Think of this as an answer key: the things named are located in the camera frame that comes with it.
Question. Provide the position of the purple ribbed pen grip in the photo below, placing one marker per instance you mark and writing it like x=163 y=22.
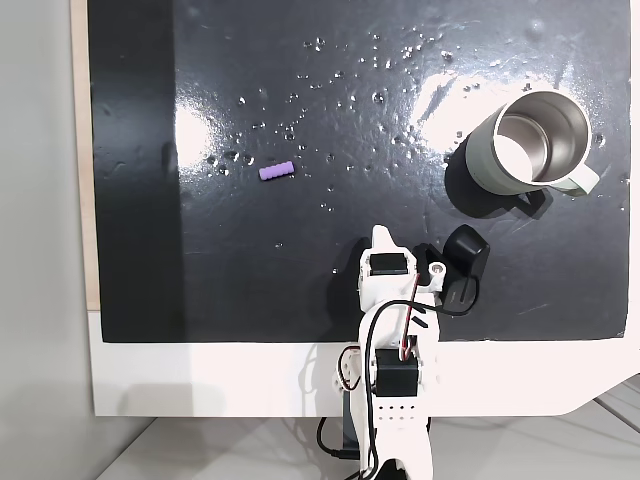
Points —
x=276 y=171

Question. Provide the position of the black glossy table mat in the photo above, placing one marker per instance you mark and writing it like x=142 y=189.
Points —
x=280 y=260

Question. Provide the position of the beige wooden board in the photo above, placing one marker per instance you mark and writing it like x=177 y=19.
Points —
x=84 y=150

